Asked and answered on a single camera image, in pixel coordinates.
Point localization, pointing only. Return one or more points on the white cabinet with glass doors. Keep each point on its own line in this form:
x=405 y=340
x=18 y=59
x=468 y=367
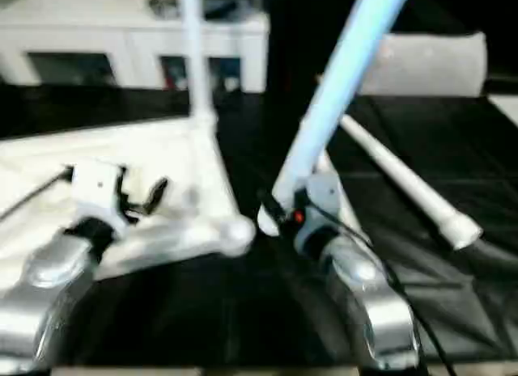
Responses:
x=121 y=32

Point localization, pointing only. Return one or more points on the white plastic table leg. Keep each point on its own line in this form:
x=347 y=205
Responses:
x=344 y=68
x=198 y=48
x=323 y=162
x=404 y=170

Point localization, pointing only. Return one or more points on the black work mat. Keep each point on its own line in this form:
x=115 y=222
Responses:
x=445 y=291

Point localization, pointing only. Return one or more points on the black cabinet with gold label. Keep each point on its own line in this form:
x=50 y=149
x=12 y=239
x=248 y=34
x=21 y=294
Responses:
x=299 y=36

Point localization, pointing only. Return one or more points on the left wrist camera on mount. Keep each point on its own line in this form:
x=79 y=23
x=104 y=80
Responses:
x=97 y=188

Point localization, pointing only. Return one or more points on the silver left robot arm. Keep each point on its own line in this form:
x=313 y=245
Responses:
x=44 y=279

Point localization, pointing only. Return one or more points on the white plastic table top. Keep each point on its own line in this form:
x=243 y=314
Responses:
x=182 y=170

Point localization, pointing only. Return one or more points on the white flat board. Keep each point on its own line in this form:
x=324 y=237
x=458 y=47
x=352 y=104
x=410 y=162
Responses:
x=506 y=109

